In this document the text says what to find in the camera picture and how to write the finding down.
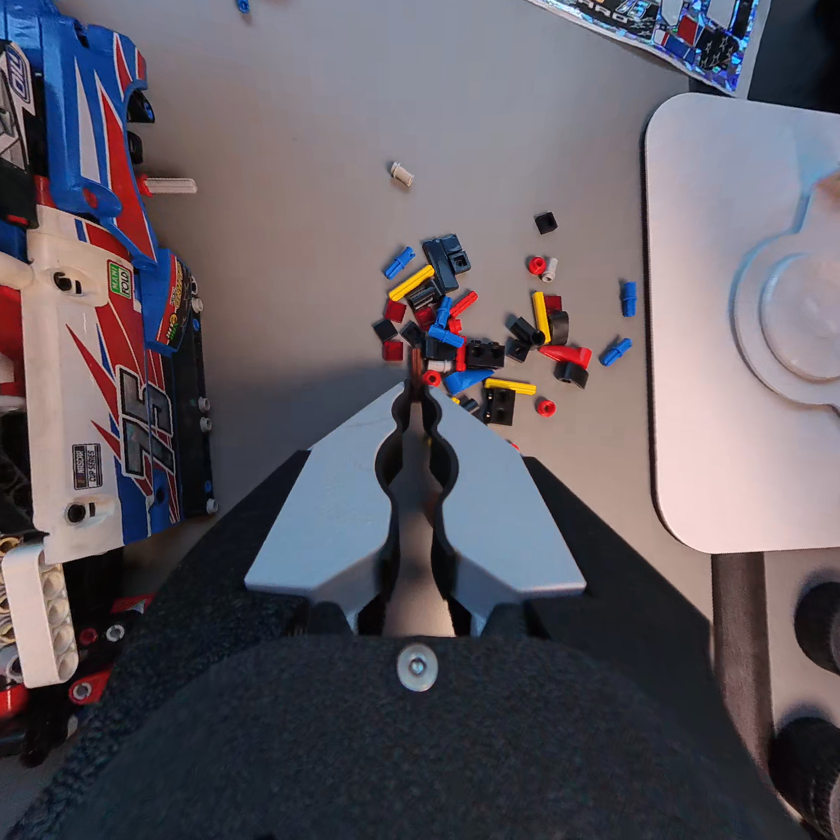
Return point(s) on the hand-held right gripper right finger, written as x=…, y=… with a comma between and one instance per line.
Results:
x=505, y=525

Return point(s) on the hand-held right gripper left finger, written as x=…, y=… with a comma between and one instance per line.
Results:
x=328, y=518

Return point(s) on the pile of colourful lego pieces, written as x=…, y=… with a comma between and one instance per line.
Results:
x=485, y=354

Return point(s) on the brown lego pin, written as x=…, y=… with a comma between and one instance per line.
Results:
x=416, y=367

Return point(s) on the lego race car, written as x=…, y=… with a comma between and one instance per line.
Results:
x=79, y=367

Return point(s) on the small black lego tile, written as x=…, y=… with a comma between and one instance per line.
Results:
x=546, y=223

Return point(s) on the black lego tyre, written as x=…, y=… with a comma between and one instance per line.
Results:
x=823, y=620
x=810, y=768

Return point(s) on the grey lego connector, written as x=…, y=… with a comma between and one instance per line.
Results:
x=401, y=174

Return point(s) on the white book stand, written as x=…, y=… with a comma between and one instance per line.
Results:
x=702, y=328

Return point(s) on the holographic sticker sheet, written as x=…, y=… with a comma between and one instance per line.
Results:
x=689, y=33

